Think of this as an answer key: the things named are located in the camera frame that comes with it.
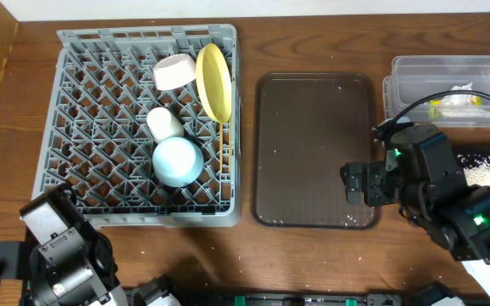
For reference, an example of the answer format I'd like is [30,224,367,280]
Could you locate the green snack wrapper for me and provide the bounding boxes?
[427,93,483,120]

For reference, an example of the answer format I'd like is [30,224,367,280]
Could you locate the white tissue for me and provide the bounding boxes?
[440,94,490,118]

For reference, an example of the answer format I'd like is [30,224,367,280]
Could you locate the wooden chopstick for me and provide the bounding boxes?
[227,118,233,173]
[219,123,224,174]

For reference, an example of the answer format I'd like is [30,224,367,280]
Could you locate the yellow plate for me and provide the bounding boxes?
[196,43,232,123]

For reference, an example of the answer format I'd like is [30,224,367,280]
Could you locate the light blue saucer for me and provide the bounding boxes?
[152,137,204,188]

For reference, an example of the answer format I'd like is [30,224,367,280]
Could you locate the white cup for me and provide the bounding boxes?
[146,107,184,144]

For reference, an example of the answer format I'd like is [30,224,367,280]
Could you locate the pink bowl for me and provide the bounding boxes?
[153,54,196,91]

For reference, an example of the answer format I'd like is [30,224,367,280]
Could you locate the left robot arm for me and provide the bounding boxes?
[20,183,129,306]

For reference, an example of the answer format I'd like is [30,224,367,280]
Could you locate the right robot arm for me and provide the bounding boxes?
[340,122,490,297]

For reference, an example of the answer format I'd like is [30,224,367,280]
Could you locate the spilled rice food scraps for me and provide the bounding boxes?
[457,154,490,186]

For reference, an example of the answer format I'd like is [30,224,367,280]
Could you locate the clear plastic bin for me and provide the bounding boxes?
[383,55,490,128]

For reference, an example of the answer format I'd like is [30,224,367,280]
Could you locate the dark brown serving tray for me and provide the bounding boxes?
[251,72,381,230]

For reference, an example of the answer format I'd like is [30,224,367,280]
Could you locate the grey plastic dish rack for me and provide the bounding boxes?
[33,24,242,227]

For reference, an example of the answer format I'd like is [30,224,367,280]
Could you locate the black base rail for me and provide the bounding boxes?
[125,275,490,306]

